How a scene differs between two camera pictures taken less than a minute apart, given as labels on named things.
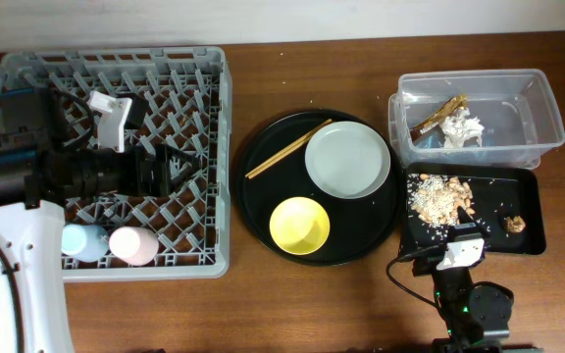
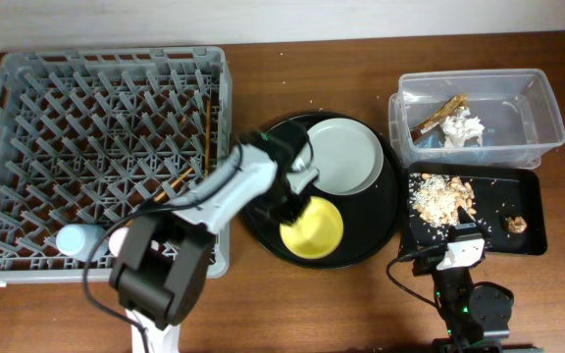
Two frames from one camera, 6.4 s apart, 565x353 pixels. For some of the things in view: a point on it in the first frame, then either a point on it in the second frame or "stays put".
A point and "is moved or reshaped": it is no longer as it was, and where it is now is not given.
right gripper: (426, 265) stays put
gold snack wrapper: (449, 108) stays put
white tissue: (460, 126) stays put
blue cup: (87, 243) stays put
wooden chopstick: (299, 140) is moved or reshaped
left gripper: (160, 161) to (286, 219)
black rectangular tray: (509, 207) stays put
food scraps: (436, 199) stays put
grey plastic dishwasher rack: (189, 108) stays put
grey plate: (347, 160) is moved or reshaped
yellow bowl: (299, 226) is moved or reshaped
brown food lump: (515, 225) stays put
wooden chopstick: (280, 158) is moved or reshaped
